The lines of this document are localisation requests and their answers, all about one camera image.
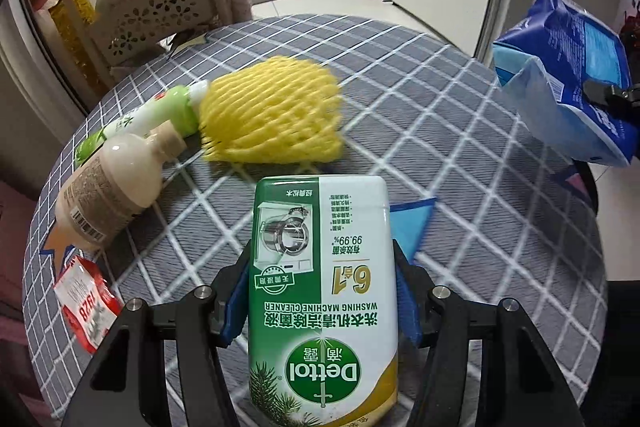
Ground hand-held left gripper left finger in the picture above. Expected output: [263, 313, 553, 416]
[75, 239, 251, 427]

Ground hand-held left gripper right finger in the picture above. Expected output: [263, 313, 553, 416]
[392, 239, 586, 427]

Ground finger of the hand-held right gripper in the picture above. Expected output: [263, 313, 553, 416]
[582, 81, 640, 108]

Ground blue plastic bag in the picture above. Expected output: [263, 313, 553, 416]
[492, 0, 640, 168]

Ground green white cleaner bottle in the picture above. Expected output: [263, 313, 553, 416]
[248, 175, 401, 424]

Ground black trash bin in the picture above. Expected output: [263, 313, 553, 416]
[569, 159, 602, 214]

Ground red white small packet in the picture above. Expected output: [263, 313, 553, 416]
[52, 255, 125, 354]

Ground beige drink bottle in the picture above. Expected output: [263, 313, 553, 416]
[53, 121, 187, 253]

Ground yellow foam fruit net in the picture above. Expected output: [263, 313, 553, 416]
[198, 56, 345, 166]

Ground green capped white bottle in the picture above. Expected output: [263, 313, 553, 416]
[74, 79, 211, 166]

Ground yellow packaging bag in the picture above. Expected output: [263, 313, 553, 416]
[59, 0, 102, 88]

